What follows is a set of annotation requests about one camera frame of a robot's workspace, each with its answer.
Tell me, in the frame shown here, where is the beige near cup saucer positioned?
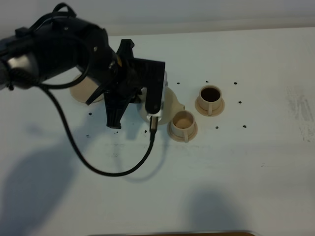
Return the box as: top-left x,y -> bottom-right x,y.
167,121 -> 198,143

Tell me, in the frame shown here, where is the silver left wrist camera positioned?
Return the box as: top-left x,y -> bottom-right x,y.
132,59 -> 167,118

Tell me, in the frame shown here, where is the beige far cup saucer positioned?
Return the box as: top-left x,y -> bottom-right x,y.
195,96 -> 225,117

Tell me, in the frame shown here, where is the beige cup saucer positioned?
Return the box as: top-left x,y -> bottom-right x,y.
167,121 -> 198,143
195,96 -> 225,117

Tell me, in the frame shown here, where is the beige teapot saucer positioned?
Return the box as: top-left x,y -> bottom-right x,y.
69,76 -> 98,104

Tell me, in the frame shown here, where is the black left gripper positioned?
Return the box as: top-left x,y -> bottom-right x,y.
104,39 -> 148,129

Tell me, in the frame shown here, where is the beige teacup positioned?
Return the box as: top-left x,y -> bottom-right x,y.
171,110 -> 196,128
198,85 -> 222,102

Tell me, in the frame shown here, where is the beige teapot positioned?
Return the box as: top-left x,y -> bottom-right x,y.
137,87 -> 185,125

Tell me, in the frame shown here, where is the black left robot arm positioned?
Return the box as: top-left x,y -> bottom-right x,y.
0,2 -> 150,129

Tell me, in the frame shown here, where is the beige far teacup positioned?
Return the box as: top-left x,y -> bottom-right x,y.
198,85 -> 222,102

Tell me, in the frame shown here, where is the black left camera cable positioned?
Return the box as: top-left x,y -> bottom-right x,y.
39,81 -> 158,177

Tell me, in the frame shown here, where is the beige near teacup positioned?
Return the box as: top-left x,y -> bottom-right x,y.
171,110 -> 196,128

